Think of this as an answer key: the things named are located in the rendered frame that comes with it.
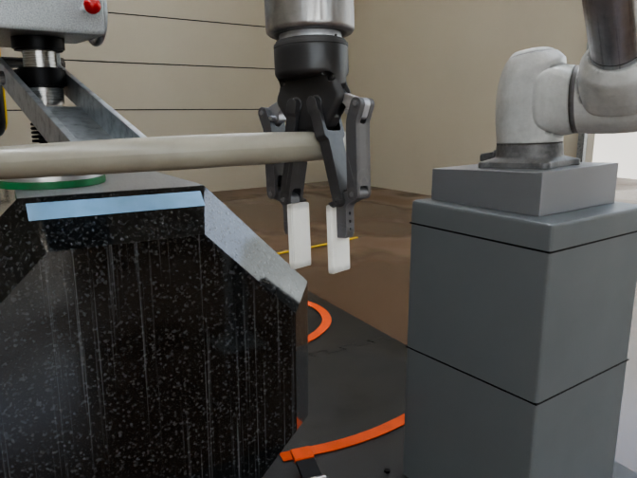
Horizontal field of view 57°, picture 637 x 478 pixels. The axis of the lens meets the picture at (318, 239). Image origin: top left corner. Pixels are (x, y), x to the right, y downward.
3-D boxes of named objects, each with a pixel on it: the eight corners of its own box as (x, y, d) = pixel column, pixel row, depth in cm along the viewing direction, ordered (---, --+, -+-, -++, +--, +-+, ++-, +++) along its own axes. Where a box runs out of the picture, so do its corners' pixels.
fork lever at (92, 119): (-29, 68, 135) (-31, 46, 133) (60, 71, 147) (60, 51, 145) (47, 176, 87) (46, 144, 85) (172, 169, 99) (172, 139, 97)
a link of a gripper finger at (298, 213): (291, 204, 62) (285, 204, 62) (294, 269, 63) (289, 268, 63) (309, 201, 64) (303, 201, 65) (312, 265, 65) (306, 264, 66)
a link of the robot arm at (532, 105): (505, 141, 154) (507, 54, 151) (580, 139, 144) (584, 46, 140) (485, 144, 141) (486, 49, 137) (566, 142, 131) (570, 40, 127)
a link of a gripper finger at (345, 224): (343, 187, 60) (368, 187, 58) (345, 235, 61) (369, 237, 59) (335, 188, 59) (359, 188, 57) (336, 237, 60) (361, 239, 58)
